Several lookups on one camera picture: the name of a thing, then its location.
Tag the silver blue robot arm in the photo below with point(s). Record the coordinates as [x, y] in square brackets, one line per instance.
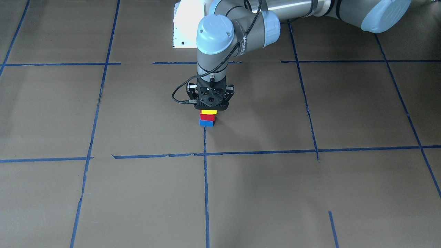
[235, 27]

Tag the red wooden block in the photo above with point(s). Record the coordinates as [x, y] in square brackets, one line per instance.
[207, 117]

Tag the blue wooden block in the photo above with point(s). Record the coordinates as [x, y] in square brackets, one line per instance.
[206, 123]

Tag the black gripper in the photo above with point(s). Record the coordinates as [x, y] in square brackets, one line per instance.
[190, 92]

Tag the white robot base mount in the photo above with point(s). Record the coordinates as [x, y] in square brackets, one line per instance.
[187, 15]

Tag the yellow wooden block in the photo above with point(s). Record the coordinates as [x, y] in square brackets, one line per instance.
[209, 112]

